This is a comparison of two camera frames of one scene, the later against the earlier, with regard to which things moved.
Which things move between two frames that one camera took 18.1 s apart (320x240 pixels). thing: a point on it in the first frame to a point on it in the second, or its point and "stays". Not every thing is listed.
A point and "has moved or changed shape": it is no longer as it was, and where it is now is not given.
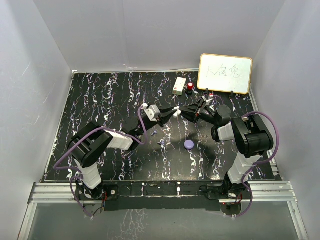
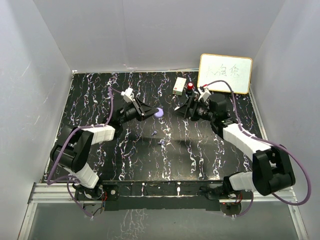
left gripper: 165,116 to 144,111
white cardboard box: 179,85 stays
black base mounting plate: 161,195 stays
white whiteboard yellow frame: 226,73 stays
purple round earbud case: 189,144 has moved or changed shape
